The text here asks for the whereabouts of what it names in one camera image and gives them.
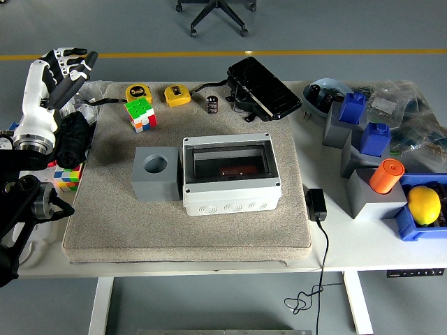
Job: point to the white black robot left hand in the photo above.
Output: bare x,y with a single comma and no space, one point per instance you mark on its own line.
36,104

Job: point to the orange cylinder battery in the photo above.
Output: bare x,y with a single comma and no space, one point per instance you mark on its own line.
386,178
237,171

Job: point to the white junction box clear lid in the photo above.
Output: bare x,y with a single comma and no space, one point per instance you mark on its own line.
230,206

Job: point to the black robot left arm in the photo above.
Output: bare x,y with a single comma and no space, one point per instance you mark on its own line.
7,265

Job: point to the white blue circuit breaker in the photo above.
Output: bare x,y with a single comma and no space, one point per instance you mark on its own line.
7,141

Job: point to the black rolled cloth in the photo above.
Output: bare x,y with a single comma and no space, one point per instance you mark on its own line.
73,139

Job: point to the clear plastic bags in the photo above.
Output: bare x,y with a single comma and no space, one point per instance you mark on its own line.
94,90

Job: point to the small colourful puzzle cube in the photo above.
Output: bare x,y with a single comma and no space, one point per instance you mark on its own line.
68,178

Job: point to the round yellow tape measure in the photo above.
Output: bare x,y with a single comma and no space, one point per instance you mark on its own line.
138,92

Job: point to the large colourful puzzle cube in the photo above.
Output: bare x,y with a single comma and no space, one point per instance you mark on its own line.
139,108

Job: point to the white power strip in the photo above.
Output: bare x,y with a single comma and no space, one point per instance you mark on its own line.
43,240

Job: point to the square yellow tape measure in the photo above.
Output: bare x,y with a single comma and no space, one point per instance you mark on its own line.
177,96

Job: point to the grey block with round hole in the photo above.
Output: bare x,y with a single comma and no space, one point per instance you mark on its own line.
157,188

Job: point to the small black capacitor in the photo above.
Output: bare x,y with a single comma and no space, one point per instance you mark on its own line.
212,104

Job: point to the black office chair base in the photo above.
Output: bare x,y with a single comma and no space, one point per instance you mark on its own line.
218,10

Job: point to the white table leg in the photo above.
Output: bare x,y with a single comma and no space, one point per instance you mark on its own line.
100,307
358,303

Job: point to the grey-brown mat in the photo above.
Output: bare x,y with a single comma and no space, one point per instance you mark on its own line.
209,234

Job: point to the small plug with prongs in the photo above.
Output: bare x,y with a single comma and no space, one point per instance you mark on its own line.
307,115

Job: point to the black cylinder part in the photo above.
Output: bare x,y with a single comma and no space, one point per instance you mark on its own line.
313,92

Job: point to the black coil part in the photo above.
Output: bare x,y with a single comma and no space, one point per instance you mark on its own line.
329,100

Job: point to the black power adapter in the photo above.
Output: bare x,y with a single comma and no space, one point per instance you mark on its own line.
316,204

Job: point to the light blue bowl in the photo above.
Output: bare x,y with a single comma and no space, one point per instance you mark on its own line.
333,83

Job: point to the grey block holder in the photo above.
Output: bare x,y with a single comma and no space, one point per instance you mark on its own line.
351,160
335,134
373,206

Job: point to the blue plastic block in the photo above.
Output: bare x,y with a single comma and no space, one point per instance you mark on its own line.
352,110
375,141

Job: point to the clear bag of small parts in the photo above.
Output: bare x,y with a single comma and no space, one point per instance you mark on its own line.
391,99
422,139

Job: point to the blue plastic bin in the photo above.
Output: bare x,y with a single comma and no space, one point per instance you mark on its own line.
406,227

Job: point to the yellow lemon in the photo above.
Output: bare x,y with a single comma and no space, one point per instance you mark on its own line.
424,206

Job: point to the black table control panel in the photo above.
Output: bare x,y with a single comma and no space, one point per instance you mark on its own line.
415,273

